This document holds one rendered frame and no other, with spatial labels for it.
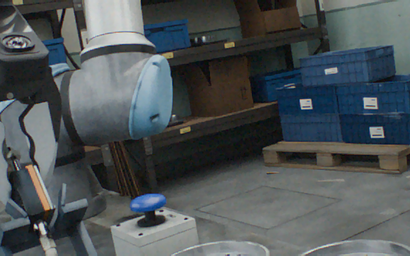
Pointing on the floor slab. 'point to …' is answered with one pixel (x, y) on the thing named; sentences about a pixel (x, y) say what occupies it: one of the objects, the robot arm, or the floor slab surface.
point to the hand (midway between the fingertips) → (25, 189)
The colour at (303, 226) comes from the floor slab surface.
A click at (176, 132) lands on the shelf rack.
